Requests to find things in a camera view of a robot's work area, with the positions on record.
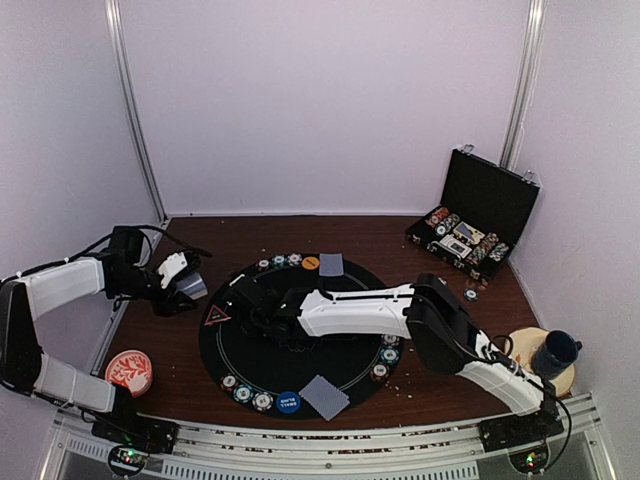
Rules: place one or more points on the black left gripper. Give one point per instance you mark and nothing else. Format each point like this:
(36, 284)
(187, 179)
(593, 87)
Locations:
(165, 306)

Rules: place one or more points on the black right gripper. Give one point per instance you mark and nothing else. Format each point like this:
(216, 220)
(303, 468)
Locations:
(249, 326)

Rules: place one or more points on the blue patterned card deck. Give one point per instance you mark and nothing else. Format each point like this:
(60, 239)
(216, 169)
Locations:
(193, 286)

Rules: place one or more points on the brown chip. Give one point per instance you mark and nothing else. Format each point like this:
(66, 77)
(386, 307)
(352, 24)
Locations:
(380, 372)
(263, 264)
(229, 383)

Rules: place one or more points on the red triangular all-in marker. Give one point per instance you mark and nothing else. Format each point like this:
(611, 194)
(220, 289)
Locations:
(215, 316)

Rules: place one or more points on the blue white chip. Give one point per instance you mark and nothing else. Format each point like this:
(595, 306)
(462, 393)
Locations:
(294, 259)
(390, 340)
(262, 401)

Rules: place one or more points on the yellow big blind button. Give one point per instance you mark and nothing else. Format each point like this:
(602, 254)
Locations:
(310, 263)

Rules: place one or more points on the card dealt to big blind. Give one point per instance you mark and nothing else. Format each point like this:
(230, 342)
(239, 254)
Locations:
(331, 265)

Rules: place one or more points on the blue small blind button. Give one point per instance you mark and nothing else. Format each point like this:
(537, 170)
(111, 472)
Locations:
(288, 403)

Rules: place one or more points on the card dealt to small blind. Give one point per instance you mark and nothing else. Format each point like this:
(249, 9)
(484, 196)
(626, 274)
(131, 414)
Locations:
(325, 398)

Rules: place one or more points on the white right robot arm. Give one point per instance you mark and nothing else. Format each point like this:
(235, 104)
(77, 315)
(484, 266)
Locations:
(425, 312)

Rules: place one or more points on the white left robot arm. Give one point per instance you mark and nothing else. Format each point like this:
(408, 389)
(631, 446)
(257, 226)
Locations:
(27, 370)

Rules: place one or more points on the red white patterned cup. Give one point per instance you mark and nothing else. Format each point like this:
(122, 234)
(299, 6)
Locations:
(131, 369)

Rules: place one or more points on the round black poker mat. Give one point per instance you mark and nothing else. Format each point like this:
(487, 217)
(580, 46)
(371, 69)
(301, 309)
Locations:
(274, 366)

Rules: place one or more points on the red chip row in case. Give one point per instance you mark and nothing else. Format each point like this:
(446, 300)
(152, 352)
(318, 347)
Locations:
(437, 216)

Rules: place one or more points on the green chip row in case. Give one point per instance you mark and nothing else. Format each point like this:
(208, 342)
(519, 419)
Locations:
(447, 224)

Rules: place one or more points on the green poker chip stack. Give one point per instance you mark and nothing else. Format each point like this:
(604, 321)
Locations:
(471, 295)

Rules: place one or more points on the card deck in case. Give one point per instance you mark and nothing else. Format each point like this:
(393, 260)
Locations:
(462, 239)

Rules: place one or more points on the right chip rows in case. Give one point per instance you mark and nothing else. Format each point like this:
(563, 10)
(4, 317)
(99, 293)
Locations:
(489, 247)

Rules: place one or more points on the black poker chip case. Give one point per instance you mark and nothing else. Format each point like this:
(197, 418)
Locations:
(487, 197)

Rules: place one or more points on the round wooden coaster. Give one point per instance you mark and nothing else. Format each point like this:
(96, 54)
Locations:
(521, 345)

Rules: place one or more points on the dark blue mug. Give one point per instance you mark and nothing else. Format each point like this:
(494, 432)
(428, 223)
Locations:
(558, 351)

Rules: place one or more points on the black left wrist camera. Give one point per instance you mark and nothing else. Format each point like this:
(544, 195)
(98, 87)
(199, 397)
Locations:
(127, 242)

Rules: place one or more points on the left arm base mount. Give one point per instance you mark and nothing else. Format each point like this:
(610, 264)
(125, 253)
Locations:
(136, 437)

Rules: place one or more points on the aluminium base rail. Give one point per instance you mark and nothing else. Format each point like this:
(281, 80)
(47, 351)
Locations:
(453, 450)

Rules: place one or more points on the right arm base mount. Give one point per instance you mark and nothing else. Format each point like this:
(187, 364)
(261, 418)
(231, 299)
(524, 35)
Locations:
(525, 438)

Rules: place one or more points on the aluminium frame post left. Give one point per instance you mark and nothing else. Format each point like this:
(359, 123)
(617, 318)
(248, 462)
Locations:
(117, 37)

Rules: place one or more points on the aluminium frame post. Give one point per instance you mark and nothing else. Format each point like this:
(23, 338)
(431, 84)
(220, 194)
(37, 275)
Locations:
(525, 84)
(117, 37)

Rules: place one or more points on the aluminium frame post right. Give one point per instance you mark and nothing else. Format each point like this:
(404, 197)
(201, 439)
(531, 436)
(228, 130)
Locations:
(525, 84)

